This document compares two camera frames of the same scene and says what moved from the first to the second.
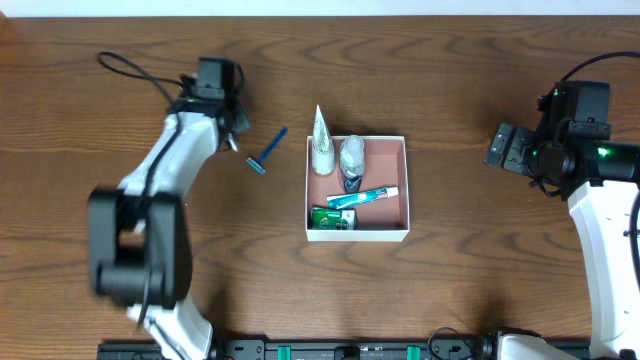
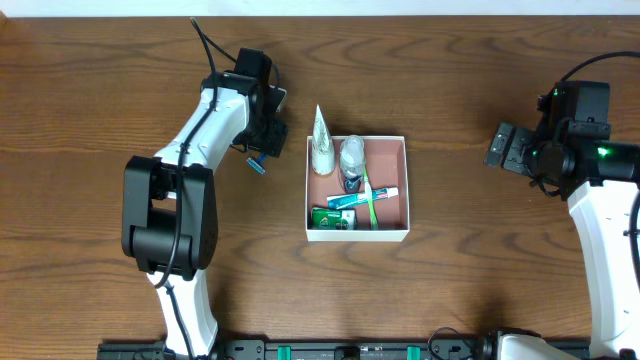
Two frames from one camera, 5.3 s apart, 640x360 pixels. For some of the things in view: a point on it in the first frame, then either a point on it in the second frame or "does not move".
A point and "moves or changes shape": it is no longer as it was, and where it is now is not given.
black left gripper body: (238, 125) → (273, 137)
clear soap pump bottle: (352, 161) does not move
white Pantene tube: (323, 151) does not move
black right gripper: (507, 148) does not move
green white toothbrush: (232, 142) moves or changes shape
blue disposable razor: (258, 164) does not move
